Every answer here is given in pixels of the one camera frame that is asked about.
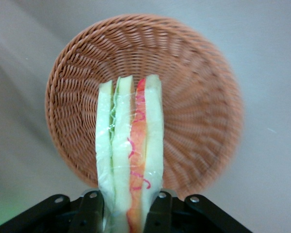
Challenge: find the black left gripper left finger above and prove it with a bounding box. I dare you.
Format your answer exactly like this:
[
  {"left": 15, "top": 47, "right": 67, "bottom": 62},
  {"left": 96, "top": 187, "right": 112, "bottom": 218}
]
[{"left": 69, "top": 190, "right": 105, "bottom": 233}]

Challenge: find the triangle sandwich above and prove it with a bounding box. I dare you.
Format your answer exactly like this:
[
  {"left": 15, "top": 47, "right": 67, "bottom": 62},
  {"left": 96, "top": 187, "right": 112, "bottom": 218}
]
[{"left": 95, "top": 74, "right": 165, "bottom": 233}]

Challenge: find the brown wicker basket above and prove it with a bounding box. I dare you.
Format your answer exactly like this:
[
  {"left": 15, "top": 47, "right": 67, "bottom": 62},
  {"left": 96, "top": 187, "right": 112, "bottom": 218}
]
[{"left": 45, "top": 13, "right": 245, "bottom": 202}]

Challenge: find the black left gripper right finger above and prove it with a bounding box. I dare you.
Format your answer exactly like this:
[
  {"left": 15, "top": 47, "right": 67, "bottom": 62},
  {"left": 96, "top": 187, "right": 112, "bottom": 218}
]
[{"left": 144, "top": 190, "right": 173, "bottom": 233}]

